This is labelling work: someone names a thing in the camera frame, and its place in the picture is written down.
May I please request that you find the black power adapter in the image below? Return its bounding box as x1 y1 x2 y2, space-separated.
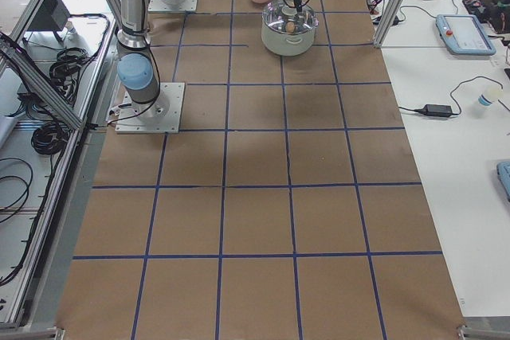
414 104 454 118

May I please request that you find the blue teach pendant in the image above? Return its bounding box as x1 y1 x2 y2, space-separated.
435 14 496 56
496 161 510 200

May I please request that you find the brown paper table mat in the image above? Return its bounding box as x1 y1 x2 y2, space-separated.
57 0 463 339

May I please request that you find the pale green steel pot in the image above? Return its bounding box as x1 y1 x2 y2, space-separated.
261 0 318 57

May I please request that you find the white paper cup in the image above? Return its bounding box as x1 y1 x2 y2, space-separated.
477 85 504 107

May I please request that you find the black coiled cable bundle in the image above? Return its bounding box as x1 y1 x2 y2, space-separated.
30 122 67 157

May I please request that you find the beige egg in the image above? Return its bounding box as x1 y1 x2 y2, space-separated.
285 22 296 33

